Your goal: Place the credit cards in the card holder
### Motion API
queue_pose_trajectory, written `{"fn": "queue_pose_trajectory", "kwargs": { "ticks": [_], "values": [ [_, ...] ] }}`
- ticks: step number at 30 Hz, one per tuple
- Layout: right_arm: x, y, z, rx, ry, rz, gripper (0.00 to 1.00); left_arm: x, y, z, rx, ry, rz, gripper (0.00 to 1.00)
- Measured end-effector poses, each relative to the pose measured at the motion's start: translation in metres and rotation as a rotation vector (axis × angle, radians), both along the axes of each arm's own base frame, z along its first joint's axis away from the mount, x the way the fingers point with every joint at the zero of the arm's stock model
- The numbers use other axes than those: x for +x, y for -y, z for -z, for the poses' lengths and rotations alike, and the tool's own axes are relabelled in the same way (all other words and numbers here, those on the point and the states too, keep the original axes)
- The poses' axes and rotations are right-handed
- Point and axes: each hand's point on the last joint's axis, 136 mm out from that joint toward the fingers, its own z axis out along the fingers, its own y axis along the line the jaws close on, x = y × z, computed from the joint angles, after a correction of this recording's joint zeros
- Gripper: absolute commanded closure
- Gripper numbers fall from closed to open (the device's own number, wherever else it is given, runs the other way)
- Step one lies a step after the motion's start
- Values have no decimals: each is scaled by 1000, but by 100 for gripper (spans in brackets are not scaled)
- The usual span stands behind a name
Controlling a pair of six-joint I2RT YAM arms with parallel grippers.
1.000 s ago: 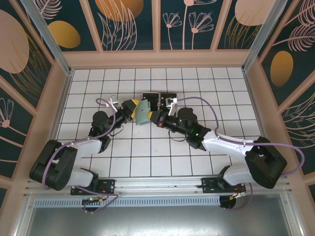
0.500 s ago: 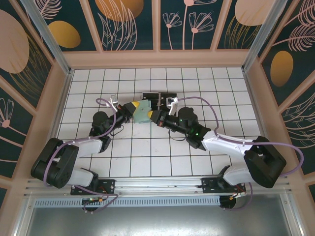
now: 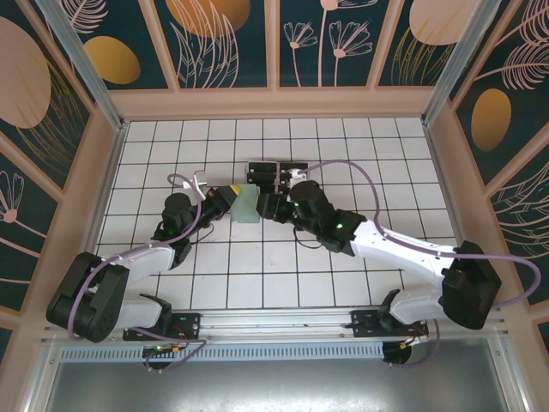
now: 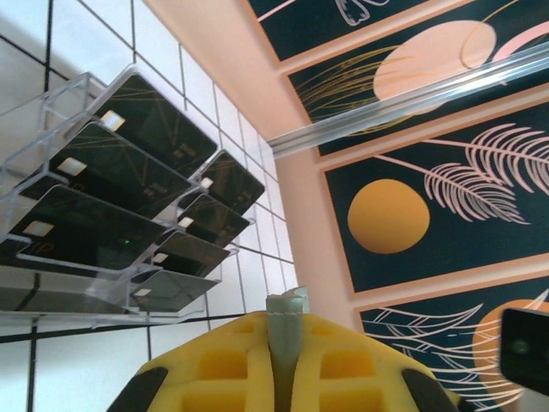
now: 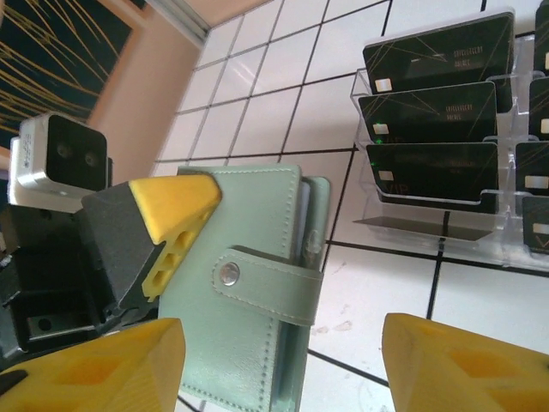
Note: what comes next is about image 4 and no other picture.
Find clear acrylic rail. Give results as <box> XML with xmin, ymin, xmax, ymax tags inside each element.
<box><xmin>266</xmin><ymin>42</ymin><xmax>549</xmax><ymax>160</ymax></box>

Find dark wall panel white flowers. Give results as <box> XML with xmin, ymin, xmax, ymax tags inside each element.
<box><xmin>238</xmin><ymin>0</ymin><xmax>490</xmax><ymax>72</ymax></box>

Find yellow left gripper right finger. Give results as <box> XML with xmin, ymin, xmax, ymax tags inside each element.
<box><xmin>291</xmin><ymin>312</ymin><xmax>481</xmax><ymax>412</ymax></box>

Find clear acrylic card display stand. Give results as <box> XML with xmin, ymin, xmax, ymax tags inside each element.
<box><xmin>0</xmin><ymin>71</ymin><xmax>267</xmax><ymax>331</ymax></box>

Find dark wall panel orange oval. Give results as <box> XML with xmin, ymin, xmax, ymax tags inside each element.
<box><xmin>319</xmin><ymin>122</ymin><xmax>549</xmax><ymax>301</ymax></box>

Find small grey box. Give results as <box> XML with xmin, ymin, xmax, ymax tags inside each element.
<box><xmin>265</xmin><ymin>285</ymin><xmax>311</xmax><ymax>412</ymax></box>

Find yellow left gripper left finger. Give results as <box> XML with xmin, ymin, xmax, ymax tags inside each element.
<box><xmin>114</xmin><ymin>311</ymin><xmax>276</xmax><ymax>412</ymax></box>

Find dark wall panel feather leaves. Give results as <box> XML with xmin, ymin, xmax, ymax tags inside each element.
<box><xmin>352</xmin><ymin>287</ymin><xmax>549</xmax><ymax>412</ymax></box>

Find dark wall panel peach disc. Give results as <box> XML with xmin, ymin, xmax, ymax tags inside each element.
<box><xmin>281</xmin><ymin>0</ymin><xmax>549</xmax><ymax>160</ymax></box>

